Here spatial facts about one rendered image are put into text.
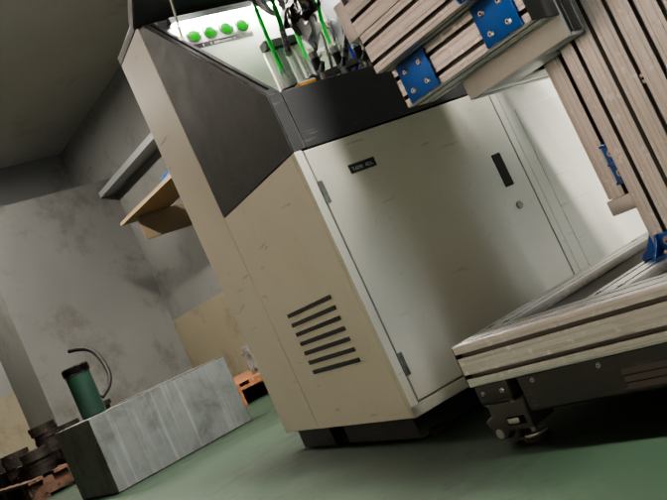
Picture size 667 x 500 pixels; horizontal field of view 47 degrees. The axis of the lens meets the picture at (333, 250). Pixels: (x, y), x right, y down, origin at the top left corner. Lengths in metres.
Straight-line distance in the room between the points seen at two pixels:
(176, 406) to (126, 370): 3.88
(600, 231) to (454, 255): 0.54
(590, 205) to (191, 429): 2.48
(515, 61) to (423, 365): 0.78
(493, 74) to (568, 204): 0.80
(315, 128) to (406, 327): 0.55
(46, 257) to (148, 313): 1.15
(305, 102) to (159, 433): 2.44
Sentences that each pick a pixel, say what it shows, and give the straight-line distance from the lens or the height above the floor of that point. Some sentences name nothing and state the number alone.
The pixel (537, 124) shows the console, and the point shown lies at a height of 0.63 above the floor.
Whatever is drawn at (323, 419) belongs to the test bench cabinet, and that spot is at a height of 0.10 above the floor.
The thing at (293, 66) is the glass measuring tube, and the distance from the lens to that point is 2.69.
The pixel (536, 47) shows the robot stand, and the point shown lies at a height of 0.70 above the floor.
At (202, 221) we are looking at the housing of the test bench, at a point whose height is 0.83.
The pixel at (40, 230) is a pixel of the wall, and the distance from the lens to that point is 8.10.
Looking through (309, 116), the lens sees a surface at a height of 0.86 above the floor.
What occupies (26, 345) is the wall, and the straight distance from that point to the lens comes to 7.77.
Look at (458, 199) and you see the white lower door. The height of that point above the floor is 0.52.
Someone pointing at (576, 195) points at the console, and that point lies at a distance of 2.40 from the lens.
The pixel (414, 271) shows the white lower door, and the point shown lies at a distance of 1.99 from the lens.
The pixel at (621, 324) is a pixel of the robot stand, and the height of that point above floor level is 0.18.
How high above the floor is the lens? 0.42
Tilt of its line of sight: 3 degrees up
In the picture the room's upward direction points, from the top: 25 degrees counter-clockwise
